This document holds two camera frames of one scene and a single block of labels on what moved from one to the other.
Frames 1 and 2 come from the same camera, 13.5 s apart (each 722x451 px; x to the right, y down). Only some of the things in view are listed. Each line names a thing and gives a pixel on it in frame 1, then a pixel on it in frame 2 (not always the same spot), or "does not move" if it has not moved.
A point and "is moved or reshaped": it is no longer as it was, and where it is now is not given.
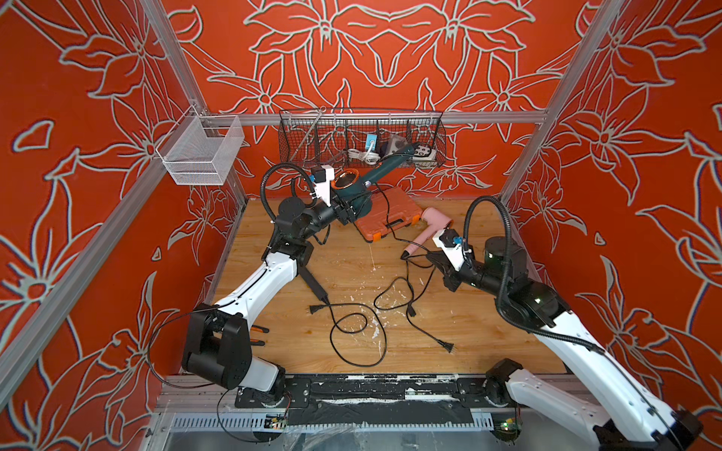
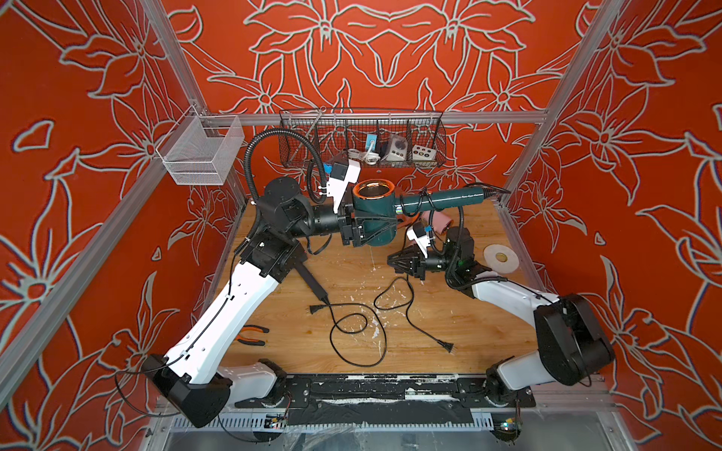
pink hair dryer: x=434 y=221 does not move
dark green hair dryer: x=354 y=186 is moved or reshaped
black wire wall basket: x=361 y=139 does not move
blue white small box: x=371 y=138 does not move
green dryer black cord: x=412 y=309 -> x=431 y=218
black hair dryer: x=302 y=258 does not move
